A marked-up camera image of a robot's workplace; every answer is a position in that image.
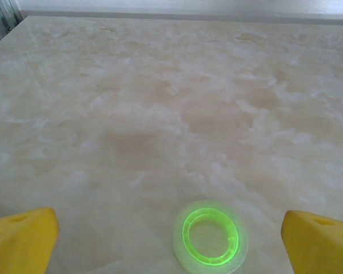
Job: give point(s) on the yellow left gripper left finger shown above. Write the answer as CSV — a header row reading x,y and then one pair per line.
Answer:
x,y
20,242

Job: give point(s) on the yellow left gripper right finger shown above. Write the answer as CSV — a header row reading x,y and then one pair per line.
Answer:
x,y
320,245

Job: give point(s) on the clear tape roll green core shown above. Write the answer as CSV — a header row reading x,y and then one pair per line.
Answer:
x,y
180,242

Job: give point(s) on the aluminium frame post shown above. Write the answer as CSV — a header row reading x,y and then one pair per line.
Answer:
x,y
1,20

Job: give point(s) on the thin aluminium rail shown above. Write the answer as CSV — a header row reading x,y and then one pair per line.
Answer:
x,y
188,16

